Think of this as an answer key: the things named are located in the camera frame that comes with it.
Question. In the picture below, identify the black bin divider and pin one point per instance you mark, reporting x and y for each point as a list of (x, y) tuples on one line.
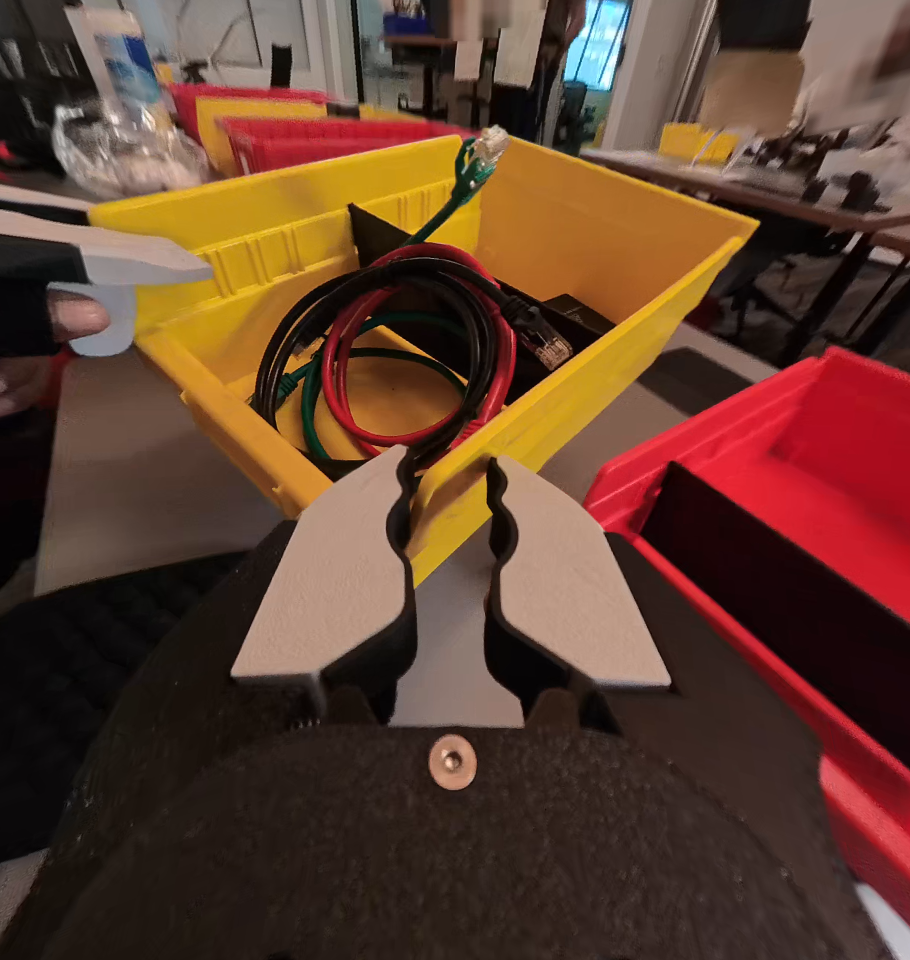
[(380, 232)]

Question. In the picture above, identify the clear plastic bag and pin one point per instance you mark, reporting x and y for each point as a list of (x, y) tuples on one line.
[(125, 157)]

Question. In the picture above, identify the white blue labelled bottle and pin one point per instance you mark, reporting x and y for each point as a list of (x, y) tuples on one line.
[(129, 60)]

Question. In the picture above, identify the person's left hand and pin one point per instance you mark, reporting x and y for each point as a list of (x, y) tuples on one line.
[(80, 319)]

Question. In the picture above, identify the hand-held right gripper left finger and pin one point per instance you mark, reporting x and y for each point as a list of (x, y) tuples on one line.
[(335, 585)]

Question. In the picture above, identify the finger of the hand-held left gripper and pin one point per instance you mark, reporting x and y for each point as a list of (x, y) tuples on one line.
[(147, 264)]

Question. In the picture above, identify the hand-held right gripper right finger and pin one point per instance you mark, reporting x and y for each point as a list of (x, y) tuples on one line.
[(575, 600)]

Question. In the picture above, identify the black ethernet splitter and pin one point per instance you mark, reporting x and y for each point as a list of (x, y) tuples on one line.
[(575, 315)]

